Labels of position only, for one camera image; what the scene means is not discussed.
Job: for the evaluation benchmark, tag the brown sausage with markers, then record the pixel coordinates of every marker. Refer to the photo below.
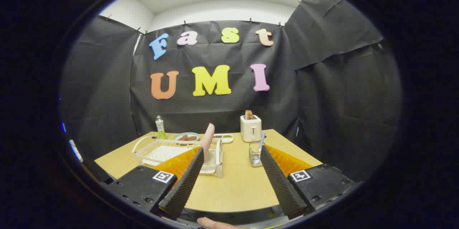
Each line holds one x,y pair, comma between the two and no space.
192,138
183,138

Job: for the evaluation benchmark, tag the green dish soap bottle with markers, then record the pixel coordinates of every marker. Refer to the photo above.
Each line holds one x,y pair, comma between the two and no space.
160,128

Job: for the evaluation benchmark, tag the brown bread slice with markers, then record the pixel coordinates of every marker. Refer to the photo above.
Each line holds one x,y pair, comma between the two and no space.
249,115

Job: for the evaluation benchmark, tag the pink plate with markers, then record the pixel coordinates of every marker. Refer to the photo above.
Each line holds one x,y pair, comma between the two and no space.
208,137

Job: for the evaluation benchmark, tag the white oval tray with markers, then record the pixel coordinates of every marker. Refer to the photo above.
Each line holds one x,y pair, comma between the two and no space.
224,138

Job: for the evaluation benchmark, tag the black backdrop cloth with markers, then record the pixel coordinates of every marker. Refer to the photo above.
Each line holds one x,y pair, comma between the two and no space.
222,110

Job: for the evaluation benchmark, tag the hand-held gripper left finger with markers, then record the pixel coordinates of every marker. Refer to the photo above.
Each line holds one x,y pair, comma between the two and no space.
183,189

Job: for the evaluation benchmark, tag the light green plate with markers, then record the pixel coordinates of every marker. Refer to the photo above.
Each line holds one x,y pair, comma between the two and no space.
179,136

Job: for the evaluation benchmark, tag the white toaster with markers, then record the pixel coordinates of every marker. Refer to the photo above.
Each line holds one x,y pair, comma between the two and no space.
250,130

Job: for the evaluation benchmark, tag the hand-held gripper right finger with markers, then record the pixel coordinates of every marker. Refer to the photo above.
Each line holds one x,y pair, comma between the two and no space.
281,186

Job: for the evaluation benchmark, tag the white dish rack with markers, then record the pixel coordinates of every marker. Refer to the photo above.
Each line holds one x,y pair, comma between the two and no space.
161,152

